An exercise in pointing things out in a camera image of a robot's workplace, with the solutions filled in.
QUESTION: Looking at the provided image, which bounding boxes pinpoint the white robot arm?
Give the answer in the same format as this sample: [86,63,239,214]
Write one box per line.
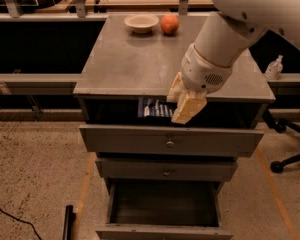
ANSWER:
[167,0,300,124]

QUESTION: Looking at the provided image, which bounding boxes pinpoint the grey wooden drawer cabinet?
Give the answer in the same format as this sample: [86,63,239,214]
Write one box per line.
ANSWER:
[72,14,276,240]

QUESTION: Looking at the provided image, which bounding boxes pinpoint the grey top drawer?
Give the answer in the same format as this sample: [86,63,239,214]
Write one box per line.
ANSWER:
[80,124,264,157]

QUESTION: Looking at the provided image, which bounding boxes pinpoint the black floor cable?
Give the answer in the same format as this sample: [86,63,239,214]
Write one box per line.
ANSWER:
[0,187,43,240]

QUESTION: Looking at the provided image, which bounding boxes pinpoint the white ceramic bowl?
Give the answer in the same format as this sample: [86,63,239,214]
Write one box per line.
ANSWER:
[124,14,159,34]

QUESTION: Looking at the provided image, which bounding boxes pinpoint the orange fruit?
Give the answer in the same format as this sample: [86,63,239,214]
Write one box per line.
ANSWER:
[160,14,179,35]

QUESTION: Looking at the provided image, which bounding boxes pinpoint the grey open bottom drawer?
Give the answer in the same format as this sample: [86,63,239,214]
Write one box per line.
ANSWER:
[96,180,232,240]

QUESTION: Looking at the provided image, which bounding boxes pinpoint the black office chair base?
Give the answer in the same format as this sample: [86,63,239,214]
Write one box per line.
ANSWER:
[261,108,300,174]

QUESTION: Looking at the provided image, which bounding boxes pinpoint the dark blue rxbar wrapper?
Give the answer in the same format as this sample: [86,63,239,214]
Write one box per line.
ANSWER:
[138,97,176,118]

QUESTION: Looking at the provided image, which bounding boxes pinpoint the grey metal railing frame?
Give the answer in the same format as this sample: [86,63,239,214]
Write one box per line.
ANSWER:
[0,0,300,122]

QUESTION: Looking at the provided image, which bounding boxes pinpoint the grey middle drawer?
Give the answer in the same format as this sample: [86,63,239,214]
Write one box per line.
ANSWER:
[96,158,238,182]

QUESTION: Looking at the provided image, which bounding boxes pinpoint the black bar on floor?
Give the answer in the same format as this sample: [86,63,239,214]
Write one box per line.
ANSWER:
[62,205,74,240]

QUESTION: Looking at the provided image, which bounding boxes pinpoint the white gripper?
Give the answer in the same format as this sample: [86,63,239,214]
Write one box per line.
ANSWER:
[166,44,232,124]

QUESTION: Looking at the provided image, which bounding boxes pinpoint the clear sanitizer pump bottle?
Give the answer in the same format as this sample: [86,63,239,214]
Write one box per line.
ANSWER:
[264,55,283,80]

